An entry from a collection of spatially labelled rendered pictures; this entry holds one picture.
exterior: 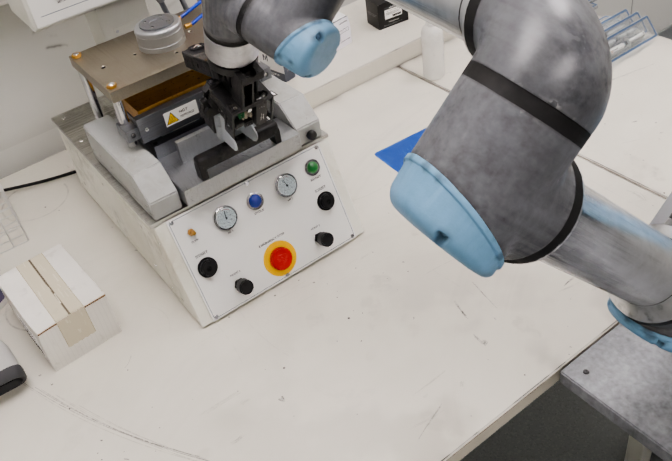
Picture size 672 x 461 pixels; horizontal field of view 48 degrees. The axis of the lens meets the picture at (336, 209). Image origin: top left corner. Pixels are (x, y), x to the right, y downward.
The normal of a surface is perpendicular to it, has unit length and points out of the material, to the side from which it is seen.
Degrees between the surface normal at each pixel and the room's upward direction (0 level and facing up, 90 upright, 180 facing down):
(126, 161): 0
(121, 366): 0
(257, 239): 65
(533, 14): 22
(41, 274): 1
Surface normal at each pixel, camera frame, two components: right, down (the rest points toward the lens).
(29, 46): 0.59, 0.44
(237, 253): 0.48, 0.08
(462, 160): -0.46, -0.09
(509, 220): 0.41, 0.45
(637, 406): -0.13, -0.77
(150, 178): 0.29, -0.29
